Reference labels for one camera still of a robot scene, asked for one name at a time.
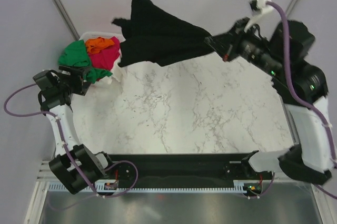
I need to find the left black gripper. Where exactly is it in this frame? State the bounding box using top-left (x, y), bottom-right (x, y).
top-left (56, 65), bottom-right (92, 96)

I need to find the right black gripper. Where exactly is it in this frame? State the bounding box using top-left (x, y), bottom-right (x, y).
top-left (207, 17), bottom-right (285, 78)

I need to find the white t-shirt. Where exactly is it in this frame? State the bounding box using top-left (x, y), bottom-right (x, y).
top-left (101, 57), bottom-right (127, 85)

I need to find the black t-shirt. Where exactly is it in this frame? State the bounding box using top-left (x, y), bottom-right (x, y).
top-left (111, 0), bottom-right (213, 67)

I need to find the white plastic basket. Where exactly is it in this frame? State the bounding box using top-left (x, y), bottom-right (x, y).
top-left (79, 32), bottom-right (125, 42)

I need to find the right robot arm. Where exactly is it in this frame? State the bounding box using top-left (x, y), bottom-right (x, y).
top-left (205, 18), bottom-right (334, 186)

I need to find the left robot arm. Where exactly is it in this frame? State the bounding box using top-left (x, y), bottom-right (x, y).
top-left (33, 65), bottom-right (116, 194)

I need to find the green t-shirt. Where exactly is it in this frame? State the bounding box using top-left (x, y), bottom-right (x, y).
top-left (58, 40), bottom-right (112, 84)

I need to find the red pink t-shirt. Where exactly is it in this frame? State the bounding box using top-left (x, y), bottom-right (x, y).
top-left (87, 37), bottom-right (121, 70)

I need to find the orange t-shirt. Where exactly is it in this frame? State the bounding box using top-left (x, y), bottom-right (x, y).
top-left (85, 37), bottom-right (115, 54)

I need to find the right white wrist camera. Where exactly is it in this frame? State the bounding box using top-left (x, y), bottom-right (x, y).
top-left (244, 0), bottom-right (273, 33)

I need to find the left aluminium frame post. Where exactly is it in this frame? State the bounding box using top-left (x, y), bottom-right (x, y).
top-left (52, 0), bottom-right (80, 40)

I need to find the white slotted cable duct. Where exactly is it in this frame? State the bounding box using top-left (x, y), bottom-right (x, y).
top-left (48, 180), bottom-right (250, 192)

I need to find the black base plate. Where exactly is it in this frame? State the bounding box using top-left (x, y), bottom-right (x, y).
top-left (107, 153), bottom-right (272, 188)

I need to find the aluminium front rail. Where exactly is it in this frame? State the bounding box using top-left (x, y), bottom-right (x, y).
top-left (36, 159), bottom-right (324, 182)

